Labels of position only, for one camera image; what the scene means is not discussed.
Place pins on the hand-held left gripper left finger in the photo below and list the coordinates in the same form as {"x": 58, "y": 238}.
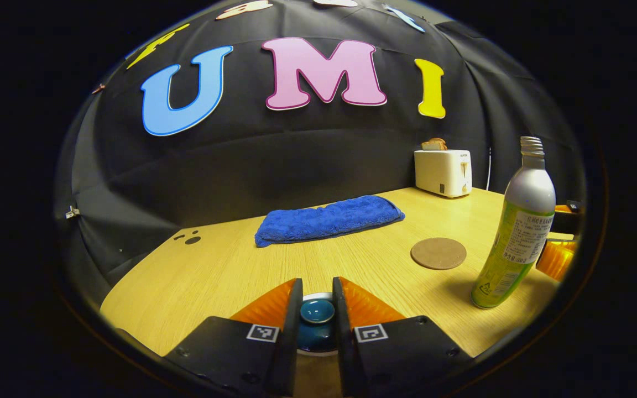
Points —
{"x": 288, "y": 359}

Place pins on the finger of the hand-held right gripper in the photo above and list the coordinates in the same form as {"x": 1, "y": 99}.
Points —
{"x": 556, "y": 260}
{"x": 567, "y": 221}

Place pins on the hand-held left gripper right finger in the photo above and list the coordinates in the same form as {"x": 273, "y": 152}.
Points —
{"x": 343, "y": 354}

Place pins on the silver green water bottle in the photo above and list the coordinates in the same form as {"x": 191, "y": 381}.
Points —
{"x": 528, "y": 193}

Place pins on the teal teacup lid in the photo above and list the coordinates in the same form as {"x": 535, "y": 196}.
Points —
{"x": 317, "y": 311}

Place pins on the round brown coaster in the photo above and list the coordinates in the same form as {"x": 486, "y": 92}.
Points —
{"x": 438, "y": 254}

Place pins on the blue towel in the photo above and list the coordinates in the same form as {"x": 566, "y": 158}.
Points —
{"x": 324, "y": 221}

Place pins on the white toaster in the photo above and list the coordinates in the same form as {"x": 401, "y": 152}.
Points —
{"x": 440, "y": 171}

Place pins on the bread slice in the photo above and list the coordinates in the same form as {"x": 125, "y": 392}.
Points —
{"x": 434, "y": 145}

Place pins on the black backdrop cloth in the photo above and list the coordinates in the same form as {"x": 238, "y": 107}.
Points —
{"x": 296, "y": 160}

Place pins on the white clip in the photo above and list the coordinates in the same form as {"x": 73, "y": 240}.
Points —
{"x": 73, "y": 212}

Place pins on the red clip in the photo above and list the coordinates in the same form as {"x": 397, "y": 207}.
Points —
{"x": 99, "y": 88}

